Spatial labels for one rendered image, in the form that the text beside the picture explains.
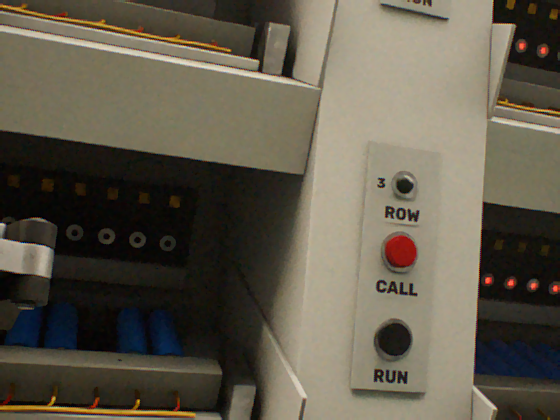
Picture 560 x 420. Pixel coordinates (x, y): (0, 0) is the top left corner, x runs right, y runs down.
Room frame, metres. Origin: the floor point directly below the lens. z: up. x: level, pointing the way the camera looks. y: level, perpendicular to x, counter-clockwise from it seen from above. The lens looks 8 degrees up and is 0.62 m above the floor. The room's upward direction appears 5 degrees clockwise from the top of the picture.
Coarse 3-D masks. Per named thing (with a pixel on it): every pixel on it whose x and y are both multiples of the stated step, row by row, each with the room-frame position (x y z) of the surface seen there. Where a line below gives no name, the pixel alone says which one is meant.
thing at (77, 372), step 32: (0, 352) 0.37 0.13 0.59; (32, 352) 0.37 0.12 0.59; (64, 352) 0.38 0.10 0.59; (96, 352) 0.39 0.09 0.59; (0, 384) 0.37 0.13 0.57; (32, 384) 0.37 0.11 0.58; (64, 384) 0.37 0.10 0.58; (96, 384) 0.38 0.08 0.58; (128, 384) 0.38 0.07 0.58; (160, 384) 0.39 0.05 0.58; (192, 384) 0.39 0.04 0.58; (192, 416) 0.38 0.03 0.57
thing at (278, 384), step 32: (64, 256) 0.47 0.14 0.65; (96, 256) 0.48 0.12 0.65; (224, 320) 0.50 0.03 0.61; (256, 320) 0.42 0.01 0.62; (192, 352) 0.47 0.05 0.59; (224, 352) 0.41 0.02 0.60; (256, 352) 0.41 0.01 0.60; (224, 384) 0.40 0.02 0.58; (256, 384) 0.40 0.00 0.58; (288, 384) 0.35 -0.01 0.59; (224, 416) 0.39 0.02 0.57; (256, 416) 0.40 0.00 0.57; (288, 416) 0.34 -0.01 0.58
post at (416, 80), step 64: (256, 0) 0.51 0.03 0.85; (384, 64) 0.35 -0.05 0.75; (448, 64) 0.36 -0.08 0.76; (320, 128) 0.35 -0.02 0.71; (384, 128) 0.36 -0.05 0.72; (448, 128) 0.36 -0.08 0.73; (256, 192) 0.46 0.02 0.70; (320, 192) 0.35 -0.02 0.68; (448, 192) 0.37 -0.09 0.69; (256, 256) 0.44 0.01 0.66; (320, 256) 0.35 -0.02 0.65; (448, 256) 0.37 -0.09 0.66; (320, 320) 0.35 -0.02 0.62; (448, 320) 0.37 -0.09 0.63; (320, 384) 0.35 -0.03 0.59; (448, 384) 0.37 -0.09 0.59
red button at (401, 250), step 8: (392, 240) 0.35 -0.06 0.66; (400, 240) 0.35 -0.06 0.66; (408, 240) 0.35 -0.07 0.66; (392, 248) 0.35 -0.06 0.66; (400, 248) 0.35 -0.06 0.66; (408, 248) 0.35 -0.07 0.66; (392, 256) 0.35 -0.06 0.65; (400, 256) 0.35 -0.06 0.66; (408, 256) 0.35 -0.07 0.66; (392, 264) 0.35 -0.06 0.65; (400, 264) 0.35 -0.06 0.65; (408, 264) 0.35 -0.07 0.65
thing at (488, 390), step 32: (480, 256) 0.55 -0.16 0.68; (512, 256) 0.56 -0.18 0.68; (544, 256) 0.56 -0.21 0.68; (480, 288) 0.56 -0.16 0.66; (512, 288) 0.57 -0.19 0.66; (544, 288) 0.57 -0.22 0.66; (512, 320) 0.57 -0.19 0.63; (544, 320) 0.58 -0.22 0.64; (480, 352) 0.51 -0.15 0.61; (512, 352) 0.52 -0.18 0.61; (544, 352) 0.54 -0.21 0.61; (480, 384) 0.45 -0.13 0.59; (512, 384) 0.45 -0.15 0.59; (544, 384) 0.46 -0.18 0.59; (480, 416) 0.36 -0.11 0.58; (512, 416) 0.46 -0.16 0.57; (544, 416) 0.45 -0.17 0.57
